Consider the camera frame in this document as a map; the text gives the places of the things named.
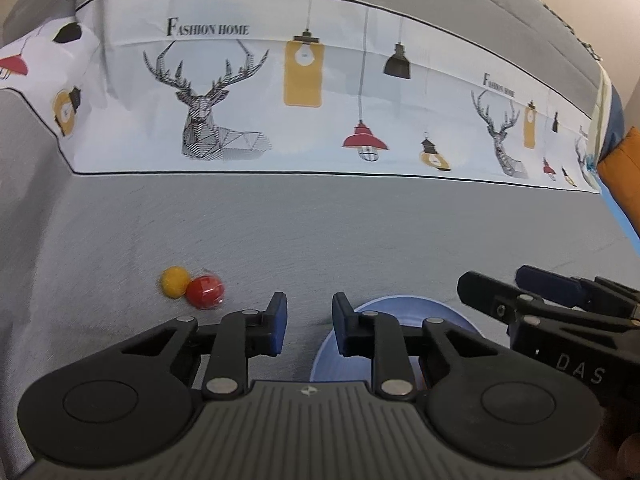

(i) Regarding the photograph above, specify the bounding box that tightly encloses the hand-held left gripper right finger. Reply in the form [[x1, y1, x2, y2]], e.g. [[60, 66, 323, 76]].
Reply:
[[332, 292, 502, 402]]

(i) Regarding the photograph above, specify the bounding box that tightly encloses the blue bowl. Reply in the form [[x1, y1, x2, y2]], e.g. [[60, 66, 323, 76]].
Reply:
[[309, 294, 484, 392]]

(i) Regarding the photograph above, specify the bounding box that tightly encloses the red round fruit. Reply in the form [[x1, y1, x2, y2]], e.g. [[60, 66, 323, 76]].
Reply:
[[186, 274, 226, 310]]

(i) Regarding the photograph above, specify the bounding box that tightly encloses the person's right hand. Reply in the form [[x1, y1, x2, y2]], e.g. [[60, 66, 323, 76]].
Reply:
[[597, 404, 640, 480]]

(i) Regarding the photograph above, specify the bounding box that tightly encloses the grey printed bed sheet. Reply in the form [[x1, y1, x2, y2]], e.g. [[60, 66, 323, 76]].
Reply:
[[0, 0, 640, 480]]

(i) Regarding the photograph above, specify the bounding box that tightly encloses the yellow round fruit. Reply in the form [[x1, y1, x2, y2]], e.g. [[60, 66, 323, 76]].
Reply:
[[160, 266, 193, 300]]

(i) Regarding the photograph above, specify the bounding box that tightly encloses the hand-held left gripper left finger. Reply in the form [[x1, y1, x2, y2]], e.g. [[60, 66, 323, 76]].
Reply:
[[119, 291, 290, 402]]

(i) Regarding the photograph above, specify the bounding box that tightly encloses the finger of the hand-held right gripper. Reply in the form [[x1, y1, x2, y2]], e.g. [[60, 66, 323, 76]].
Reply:
[[515, 265, 640, 321], [457, 270, 553, 322]]

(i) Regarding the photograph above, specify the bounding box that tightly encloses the dark blue cushion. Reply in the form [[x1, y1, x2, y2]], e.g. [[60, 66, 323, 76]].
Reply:
[[598, 77, 627, 159]]

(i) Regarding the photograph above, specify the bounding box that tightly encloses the orange pillow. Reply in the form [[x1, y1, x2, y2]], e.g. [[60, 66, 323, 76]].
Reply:
[[597, 126, 640, 235]]

